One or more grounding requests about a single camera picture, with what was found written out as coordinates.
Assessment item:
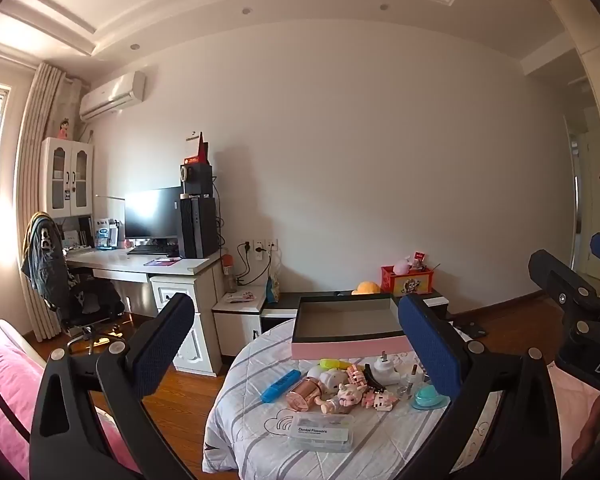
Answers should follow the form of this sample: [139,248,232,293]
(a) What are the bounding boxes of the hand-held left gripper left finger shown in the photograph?
[30,292,196,480]

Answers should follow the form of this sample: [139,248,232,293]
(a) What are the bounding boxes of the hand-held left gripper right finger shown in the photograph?
[398,292,564,480]

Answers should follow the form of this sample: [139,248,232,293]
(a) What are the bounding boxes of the clear glass bottle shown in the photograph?
[397,364,423,403]

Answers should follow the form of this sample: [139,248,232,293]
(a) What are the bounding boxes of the white plug adapter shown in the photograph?
[372,352,400,386]

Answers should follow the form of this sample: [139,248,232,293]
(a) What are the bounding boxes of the teal round compact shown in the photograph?
[412,384,448,411]

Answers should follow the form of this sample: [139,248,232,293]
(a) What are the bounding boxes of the black flower hair clip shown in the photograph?
[362,362,385,393]

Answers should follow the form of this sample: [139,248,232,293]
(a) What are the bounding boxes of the pink box with dark rim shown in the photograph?
[291,294,411,361]

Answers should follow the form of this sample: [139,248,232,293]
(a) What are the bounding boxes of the yellow highlighter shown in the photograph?
[319,357,367,372]

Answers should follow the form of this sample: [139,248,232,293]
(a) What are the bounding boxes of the small beige doll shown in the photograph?
[321,382,366,415]

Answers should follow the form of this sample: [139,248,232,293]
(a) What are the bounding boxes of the white dog figurine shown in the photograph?
[307,366,348,392]

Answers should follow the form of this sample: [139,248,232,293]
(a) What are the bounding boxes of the blue highlighter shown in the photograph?
[261,369,302,404]

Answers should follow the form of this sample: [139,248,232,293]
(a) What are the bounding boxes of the rose gold cup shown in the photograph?
[286,377,323,409]

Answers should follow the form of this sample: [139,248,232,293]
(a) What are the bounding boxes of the clear plastic box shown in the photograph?
[287,412,356,453]

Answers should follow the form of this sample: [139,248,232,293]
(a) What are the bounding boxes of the person's right hand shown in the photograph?
[572,394,600,464]

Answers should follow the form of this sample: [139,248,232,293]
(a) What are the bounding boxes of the white door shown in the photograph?
[565,115,600,281]

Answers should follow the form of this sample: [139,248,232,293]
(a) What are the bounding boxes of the red decorated box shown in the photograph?
[380,265,434,295]

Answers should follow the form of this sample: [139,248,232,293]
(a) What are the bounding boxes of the white nightstand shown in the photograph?
[211,285,267,361]

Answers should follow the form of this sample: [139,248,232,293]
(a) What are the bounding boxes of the black office chair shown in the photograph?
[55,265,128,356]

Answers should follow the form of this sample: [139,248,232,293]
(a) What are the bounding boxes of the white desk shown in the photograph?
[62,247,226,376]

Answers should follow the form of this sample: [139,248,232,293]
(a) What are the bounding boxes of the black computer tower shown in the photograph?
[180,194,219,260]

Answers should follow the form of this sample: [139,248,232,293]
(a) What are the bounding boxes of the blue white product box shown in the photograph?
[94,217,118,250]

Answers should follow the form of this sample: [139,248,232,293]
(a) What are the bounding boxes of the black low cabinet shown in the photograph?
[260,290,451,333]

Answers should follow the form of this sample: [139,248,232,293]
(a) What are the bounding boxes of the black computer monitor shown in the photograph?
[124,186,182,242]

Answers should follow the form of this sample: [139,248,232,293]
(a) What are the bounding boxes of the dark jacket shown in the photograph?
[22,212,72,311]

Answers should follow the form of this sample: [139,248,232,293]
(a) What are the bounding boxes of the pink bed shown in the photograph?
[0,302,141,480]

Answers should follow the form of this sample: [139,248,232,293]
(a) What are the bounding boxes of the black speaker box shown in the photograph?
[180,162,214,196]

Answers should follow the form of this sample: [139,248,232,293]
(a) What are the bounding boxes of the white glass-door cabinet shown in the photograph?
[41,136,95,221]

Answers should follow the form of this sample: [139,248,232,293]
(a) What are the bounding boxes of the red pointed box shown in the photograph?
[185,131,210,165]

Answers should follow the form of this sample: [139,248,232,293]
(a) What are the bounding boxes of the beige curtain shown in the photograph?
[17,62,83,343]

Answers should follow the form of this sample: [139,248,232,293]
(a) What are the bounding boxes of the white air conditioner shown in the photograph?
[78,71,146,122]

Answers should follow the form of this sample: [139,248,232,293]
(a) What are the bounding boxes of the long metal door handle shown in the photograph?
[571,132,581,273]

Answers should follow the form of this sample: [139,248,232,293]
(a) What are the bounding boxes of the black power cable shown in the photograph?
[236,242,272,287]

